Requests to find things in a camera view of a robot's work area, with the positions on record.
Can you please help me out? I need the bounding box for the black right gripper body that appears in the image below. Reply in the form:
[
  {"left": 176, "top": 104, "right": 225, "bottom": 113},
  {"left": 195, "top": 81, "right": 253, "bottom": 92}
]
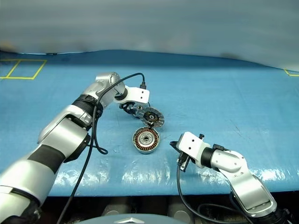
[{"left": 177, "top": 151, "right": 191, "bottom": 172}]

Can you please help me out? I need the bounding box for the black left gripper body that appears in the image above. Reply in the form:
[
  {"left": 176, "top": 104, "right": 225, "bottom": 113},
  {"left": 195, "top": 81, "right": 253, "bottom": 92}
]
[{"left": 119, "top": 102, "right": 143, "bottom": 119}]

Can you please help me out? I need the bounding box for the grey disc with black hub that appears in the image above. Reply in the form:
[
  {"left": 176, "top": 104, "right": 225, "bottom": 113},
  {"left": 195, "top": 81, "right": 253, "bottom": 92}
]
[{"left": 139, "top": 106, "right": 166, "bottom": 129}]

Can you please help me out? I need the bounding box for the motor stator with copper windings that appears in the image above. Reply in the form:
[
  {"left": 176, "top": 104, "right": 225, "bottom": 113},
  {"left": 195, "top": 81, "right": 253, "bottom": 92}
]
[{"left": 132, "top": 126, "right": 161, "bottom": 154}]

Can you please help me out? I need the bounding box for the dark rounded shape under table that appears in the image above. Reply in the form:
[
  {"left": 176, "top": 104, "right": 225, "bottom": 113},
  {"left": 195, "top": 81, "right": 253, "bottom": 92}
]
[
  {"left": 101, "top": 204, "right": 127, "bottom": 217},
  {"left": 168, "top": 203, "right": 192, "bottom": 219}
]

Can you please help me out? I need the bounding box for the blue table cover sheet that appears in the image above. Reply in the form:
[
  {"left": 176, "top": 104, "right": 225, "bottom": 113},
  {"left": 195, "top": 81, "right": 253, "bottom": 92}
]
[{"left": 0, "top": 49, "right": 299, "bottom": 198}]

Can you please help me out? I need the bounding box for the grey robot torso shell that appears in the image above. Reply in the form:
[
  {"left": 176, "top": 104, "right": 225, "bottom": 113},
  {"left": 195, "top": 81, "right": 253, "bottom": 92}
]
[{"left": 77, "top": 213, "right": 175, "bottom": 224}]

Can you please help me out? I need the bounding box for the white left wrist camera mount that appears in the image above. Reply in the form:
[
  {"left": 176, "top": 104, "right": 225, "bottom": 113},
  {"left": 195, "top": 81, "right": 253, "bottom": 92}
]
[{"left": 114, "top": 86, "right": 150, "bottom": 105}]

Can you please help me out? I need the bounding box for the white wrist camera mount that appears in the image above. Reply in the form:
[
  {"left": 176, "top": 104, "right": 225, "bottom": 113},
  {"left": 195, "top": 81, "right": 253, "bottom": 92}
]
[
  {"left": 177, "top": 132, "right": 211, "bottom": 168},
  {"left": 114, "top": 86, "right": 150, "bottom": 105}
]

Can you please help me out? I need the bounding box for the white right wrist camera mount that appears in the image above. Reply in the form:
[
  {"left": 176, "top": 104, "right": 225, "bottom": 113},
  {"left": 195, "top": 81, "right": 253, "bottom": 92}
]
[{"left": 177, "top": 132, "right": 211, "bottom": 168}]

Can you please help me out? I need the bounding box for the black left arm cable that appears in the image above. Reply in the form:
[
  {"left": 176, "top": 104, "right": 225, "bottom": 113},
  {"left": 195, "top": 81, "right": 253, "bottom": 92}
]
[{"left": 56, "top": 72, "right": 148, "bottom": 224}]

